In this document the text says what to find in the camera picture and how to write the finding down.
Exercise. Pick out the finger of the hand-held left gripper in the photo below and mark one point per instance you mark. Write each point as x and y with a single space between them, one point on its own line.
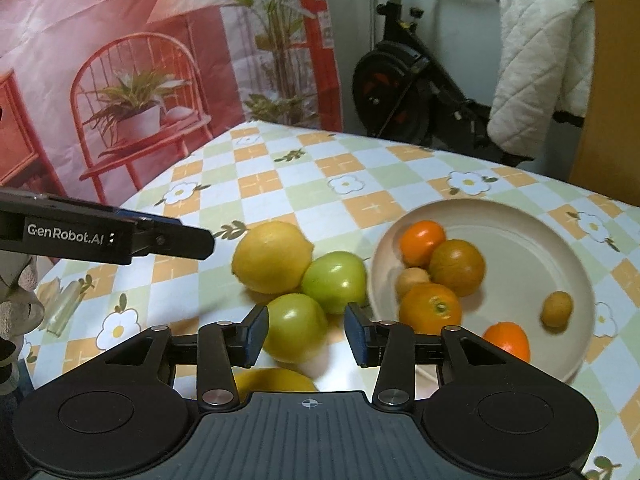
185 242
155 219

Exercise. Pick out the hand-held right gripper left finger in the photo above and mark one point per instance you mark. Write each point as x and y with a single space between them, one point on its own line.
255 335

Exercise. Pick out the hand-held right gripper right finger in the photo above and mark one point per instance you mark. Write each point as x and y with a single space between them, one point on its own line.
357 337

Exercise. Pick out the green apple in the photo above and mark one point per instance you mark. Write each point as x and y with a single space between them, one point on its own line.
295 327
334 282

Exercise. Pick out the yellow lemon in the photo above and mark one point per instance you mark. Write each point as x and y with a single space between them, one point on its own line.
275 381
272 257

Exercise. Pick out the greenish orange tangerine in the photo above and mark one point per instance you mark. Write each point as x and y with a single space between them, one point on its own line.
457 266
430 308

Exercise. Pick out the beige round plate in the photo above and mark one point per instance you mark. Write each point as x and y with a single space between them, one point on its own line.
515 260

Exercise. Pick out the person's left hand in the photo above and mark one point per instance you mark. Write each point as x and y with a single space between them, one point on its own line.
20 305

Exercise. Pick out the clear plastic wrapper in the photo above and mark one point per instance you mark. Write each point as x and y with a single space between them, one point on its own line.
65 306

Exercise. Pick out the checkered floral tablecloth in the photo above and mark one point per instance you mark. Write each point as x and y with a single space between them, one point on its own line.
310 185

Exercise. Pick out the red printed backdrop cloth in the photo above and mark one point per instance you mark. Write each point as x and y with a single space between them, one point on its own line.
75 35

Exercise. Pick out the black exercise bike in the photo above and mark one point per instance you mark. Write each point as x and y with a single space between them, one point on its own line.
380 85

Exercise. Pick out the white quilted blanket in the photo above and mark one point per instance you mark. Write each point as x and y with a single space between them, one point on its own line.
535 50

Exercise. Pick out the wooden panel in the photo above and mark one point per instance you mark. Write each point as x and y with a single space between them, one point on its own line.
615 110

